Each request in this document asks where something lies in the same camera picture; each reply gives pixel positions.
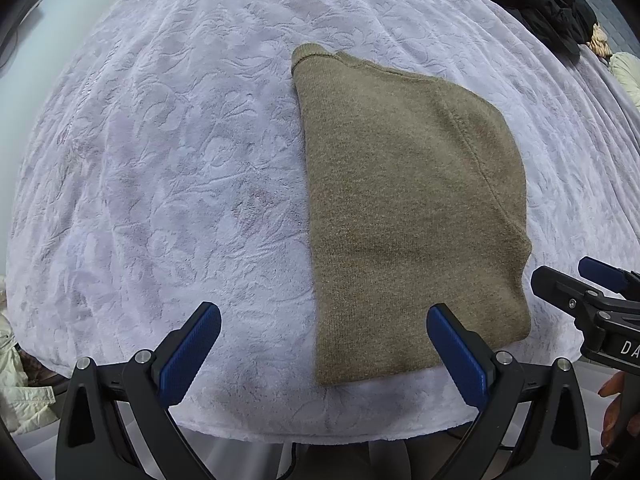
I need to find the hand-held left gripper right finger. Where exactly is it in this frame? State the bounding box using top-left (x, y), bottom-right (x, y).
top-left (426, 303), bottom-right (591, 480)

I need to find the lavender embossed blanket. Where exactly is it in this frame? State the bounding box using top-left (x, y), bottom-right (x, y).
top-left (5, 0), bottom-right (640, 443)

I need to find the white jacket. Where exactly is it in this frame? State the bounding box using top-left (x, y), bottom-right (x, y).
top-left (0, 310), bottom-right (58, 436)

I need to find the person's right hand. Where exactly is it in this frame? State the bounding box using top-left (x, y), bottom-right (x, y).
top-left (597, 372), bottom-right (630, 450)

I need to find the beige knitted plush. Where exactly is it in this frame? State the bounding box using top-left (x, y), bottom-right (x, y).
top-left (587, 25), bottom-right (613, 58)

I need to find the wall-mounted television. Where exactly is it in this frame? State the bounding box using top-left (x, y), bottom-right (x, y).
top-left (0, 0), bottom-right (43, 63)

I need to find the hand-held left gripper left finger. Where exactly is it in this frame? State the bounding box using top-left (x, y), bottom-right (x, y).
top-left (56, 301), bottom-right (222, 480)

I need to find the pale green cloth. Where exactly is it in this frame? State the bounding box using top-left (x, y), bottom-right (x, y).
top-left (609, 51), bottom-right (640, 111)

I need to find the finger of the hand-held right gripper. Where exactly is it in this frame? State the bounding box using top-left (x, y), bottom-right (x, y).
top-left (578, 256), bottom-right (640, 301)
top-left (531, 266), bottom-right (606, 331)

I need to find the brown knit sweater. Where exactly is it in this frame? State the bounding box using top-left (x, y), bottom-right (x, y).
top-left (291, 43), bottom-right (532, 387)

